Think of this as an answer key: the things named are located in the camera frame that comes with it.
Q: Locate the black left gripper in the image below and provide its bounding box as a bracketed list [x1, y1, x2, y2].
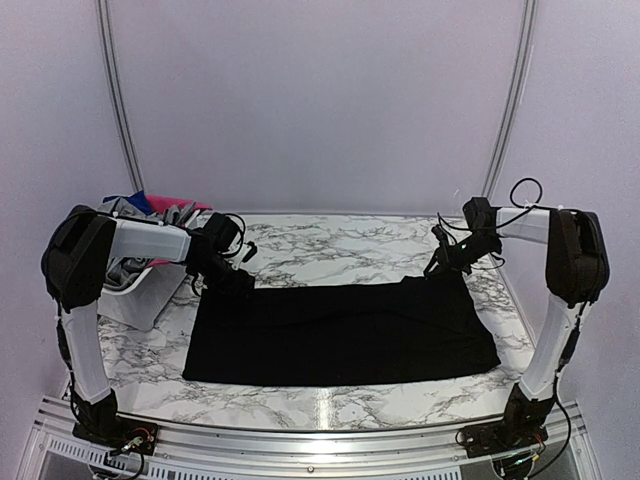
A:
[192, 254, 255, 302]

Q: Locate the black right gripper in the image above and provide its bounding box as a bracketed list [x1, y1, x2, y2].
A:
[423, 233, 499, 278]

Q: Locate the black t-shirt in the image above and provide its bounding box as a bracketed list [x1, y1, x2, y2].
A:
[182, 272, 500, 388]

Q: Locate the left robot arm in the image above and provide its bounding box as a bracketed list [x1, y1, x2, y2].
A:
[41, 205, 255, 445]

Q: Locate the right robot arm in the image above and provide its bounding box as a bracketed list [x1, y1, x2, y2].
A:
[424, 197, 610, 448]

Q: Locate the white plastic laundry basket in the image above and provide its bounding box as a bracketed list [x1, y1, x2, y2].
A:
[97, 263, 187, 332]

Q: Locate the pink garment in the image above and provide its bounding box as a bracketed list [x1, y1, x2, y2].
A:
[147, 193, 214, 269]

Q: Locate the grey garment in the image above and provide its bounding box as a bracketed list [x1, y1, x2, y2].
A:
[98, 200, 206, 291]

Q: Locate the blue garment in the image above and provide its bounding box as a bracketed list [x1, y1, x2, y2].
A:
[102, 190, 154, 215]

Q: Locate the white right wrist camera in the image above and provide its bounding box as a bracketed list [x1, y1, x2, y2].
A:
[431, 225, 450, 249]

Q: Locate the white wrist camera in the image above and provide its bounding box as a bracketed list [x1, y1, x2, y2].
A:
[431, 225, 450, 249]
[239, 241, 258, 263]

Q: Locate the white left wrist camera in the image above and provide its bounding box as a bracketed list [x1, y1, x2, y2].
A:
[239, 241, 258, 263]

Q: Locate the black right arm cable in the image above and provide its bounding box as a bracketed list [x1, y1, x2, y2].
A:
[437, 177, 546, 236]

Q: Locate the aluminium front frame rail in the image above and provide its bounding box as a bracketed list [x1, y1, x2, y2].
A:
[29, 394, 596, 480]

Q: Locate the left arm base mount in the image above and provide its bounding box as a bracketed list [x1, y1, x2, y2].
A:
[72, 416, 159, 456]

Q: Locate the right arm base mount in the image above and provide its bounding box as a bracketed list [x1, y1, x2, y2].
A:
[455, 420, 548, 458]

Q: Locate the right aluminium corner post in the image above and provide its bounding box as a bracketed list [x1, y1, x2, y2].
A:
[481, 0, 539, 198]

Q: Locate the aluminium corner post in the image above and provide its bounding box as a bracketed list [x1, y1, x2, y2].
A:
[94, 0, 145, 192]
[481, 0, 539, 198]

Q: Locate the left aluminium corner post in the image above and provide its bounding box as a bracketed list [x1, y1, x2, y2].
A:
[94, 0, 145, 192]

